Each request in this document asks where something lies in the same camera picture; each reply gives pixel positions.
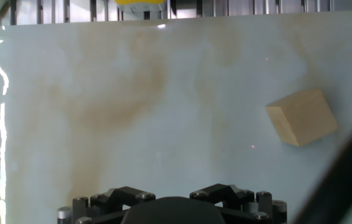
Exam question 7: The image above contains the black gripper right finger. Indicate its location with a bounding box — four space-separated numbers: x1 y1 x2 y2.
189 183 288 224

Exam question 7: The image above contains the yellow box green button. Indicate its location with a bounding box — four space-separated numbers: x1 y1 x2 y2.
114 0 168 14

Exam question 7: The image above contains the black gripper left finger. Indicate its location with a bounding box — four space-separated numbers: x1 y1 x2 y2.
57 185 156 224

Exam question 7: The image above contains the small wooden block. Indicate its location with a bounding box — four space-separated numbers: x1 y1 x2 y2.
265 89 339 147

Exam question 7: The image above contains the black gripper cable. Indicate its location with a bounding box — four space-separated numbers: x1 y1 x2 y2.
292 107 352 224

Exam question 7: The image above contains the marble pattern tile slab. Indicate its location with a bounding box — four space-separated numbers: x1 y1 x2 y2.
0 9 352 224

